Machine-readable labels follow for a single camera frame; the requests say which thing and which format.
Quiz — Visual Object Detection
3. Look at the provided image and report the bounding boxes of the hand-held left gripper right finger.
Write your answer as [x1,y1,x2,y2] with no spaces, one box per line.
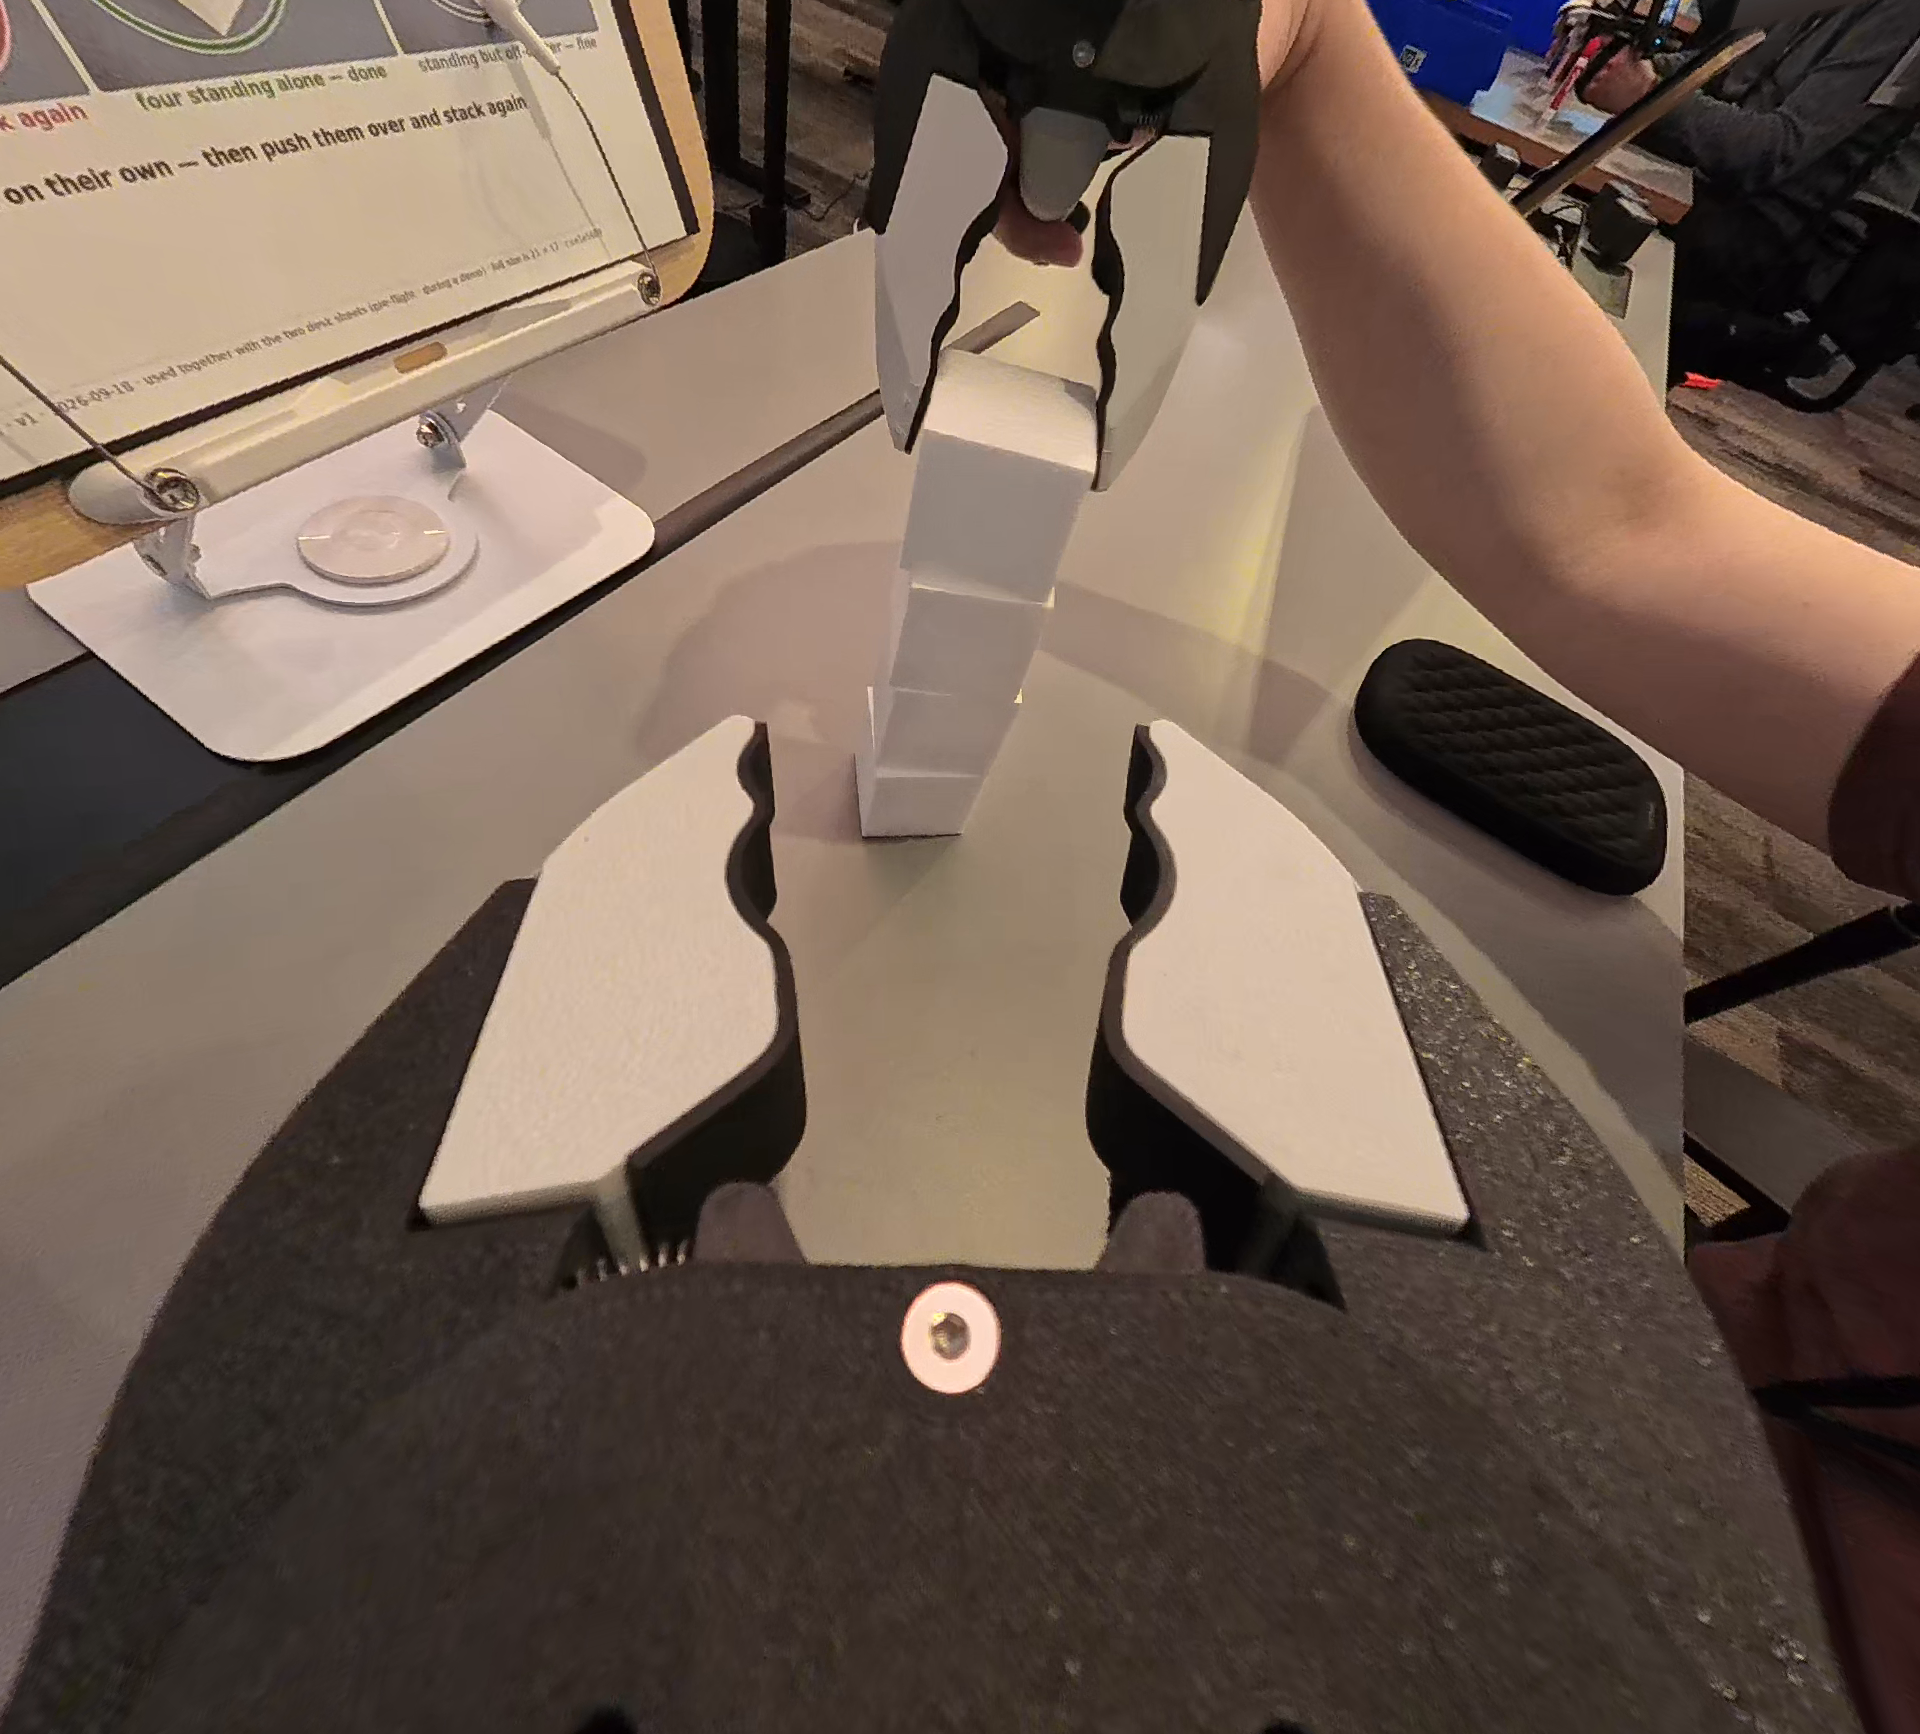
[1087,718,1475,1278]

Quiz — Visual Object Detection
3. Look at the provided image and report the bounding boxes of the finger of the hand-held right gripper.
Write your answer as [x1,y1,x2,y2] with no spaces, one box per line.
[1087,130,1214,492]
[875,72,1009,457]

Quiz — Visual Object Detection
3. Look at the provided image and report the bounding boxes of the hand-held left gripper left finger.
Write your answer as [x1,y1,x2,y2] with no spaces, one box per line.
[417,715,806,1259]

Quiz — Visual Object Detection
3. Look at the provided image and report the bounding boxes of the white foam cube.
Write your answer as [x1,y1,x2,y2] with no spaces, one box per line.
[888,564,1053,701]
[857,749,992,840]
[907,351,1105,603]
[870,674,1029,776]

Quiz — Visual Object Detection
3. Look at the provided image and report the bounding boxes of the person's right forearm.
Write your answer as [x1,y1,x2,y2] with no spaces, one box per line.
[1252,99,1920,867]

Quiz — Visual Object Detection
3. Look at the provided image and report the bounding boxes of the person's right hand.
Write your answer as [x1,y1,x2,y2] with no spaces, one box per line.
[1238,0,1360,138]

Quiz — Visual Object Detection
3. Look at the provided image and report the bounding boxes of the blue plastic bin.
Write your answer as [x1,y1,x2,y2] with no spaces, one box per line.
[1358,0,1516,107]

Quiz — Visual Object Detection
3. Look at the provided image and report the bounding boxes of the black mesh wrist rest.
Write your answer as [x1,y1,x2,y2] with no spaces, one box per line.
[1354,639,1672,896]

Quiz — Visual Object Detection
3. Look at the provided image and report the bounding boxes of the red and black tool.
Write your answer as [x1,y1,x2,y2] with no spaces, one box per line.
[1551,0,1704,107]

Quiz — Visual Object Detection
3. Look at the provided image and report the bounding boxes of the printed instruction sheet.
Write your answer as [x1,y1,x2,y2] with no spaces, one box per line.
[0,0,703,482]

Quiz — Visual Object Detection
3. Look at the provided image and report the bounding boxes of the person's dark red sleeve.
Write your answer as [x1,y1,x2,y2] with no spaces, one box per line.
[1830,671,1920,901]

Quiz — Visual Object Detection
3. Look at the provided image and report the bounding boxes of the person's dark red shorts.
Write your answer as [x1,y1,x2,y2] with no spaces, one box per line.
[1693,1149,1920,1734]

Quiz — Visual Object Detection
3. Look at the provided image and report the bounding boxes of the wooden document board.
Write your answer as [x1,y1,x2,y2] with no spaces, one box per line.
[0,0,714,588]

